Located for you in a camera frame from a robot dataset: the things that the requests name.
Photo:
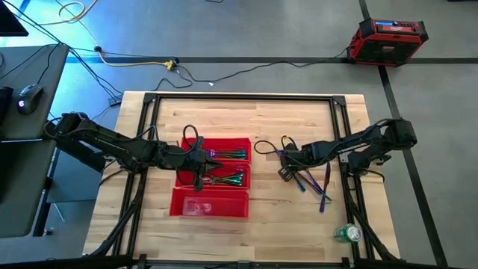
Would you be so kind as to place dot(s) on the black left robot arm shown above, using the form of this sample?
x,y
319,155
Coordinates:
x,y
112,143

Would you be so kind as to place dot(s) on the clear plastic card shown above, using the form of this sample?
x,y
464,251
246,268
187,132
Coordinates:
x,y
196,206

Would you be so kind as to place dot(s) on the red plastic bin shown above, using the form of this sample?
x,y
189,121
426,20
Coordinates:
x,y
231,168
231,205
231,143

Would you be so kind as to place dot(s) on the dark grey side table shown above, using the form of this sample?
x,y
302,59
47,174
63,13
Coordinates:
x,y
22,187

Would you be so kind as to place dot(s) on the grey desk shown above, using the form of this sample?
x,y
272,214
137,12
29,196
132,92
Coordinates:
x,y
52,74

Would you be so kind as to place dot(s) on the green soda can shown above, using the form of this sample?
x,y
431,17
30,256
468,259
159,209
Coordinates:
x,y
348,233

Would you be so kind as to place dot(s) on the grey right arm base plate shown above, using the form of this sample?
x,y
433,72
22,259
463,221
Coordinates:
x,y
382,160

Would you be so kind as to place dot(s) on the iridescent spoon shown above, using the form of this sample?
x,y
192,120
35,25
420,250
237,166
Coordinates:
x,y
233,175
228,181
224,183

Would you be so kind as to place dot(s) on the small black adapter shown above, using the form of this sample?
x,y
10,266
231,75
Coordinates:
x,y
114,101

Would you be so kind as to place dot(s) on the red black jobsite radio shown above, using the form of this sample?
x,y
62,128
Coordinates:
x,y
388,45

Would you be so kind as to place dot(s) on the grey desk base plate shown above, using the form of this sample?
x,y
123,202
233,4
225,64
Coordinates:
x,y
74,187

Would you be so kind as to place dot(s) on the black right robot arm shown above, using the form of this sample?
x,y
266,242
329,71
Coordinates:
x,y
351,143

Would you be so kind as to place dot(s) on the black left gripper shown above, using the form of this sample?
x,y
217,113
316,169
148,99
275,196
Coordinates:
x,y
186,160

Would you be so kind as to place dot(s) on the pile of metal spoons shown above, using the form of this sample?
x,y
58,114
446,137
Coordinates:
x,y
231,178

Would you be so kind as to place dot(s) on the black keyboard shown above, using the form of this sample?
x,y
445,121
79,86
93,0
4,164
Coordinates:
x,y
5,104

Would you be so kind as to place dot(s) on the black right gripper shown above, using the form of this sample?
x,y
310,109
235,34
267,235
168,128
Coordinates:
x,y
297,157

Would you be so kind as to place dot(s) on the black computer mouse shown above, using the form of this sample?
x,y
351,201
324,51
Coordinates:
x,y
30,98

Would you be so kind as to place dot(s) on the black monitor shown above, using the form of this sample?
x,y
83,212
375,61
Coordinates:
x,y
11,22

